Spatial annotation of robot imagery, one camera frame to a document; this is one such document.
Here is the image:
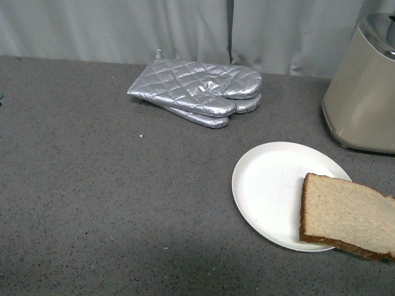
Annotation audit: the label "brown bread slice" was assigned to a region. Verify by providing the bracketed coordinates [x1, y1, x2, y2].
[299, 173, 394, 261]

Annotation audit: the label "lower silver oven mitt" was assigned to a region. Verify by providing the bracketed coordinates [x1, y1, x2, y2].
[162, 93, 262, 129]

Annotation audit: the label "left grey curtain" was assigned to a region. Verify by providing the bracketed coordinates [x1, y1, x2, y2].
[1, 1, 230, 64]

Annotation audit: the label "upper silver oven mitt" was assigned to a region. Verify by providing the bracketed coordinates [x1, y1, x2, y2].
[127, 49, 263, 118]

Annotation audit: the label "silver oven mitt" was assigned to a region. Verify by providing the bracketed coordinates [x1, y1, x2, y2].
[127, 49, 263, 118]
[162, 93, 262, 129]

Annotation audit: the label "right grey curtain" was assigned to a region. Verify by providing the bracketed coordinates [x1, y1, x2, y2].
[231, 1, 394, 78]

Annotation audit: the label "white round plate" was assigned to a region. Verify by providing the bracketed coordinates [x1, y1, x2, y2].
[232, 142, 350, 252]

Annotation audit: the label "grey curtain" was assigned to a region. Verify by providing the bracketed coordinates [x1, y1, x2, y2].
[231, 1, 394, 78]
[1, 1, 230, 64]

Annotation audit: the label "beige toaster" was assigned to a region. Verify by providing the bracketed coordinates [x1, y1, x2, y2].
[322, 13, 394, 154]

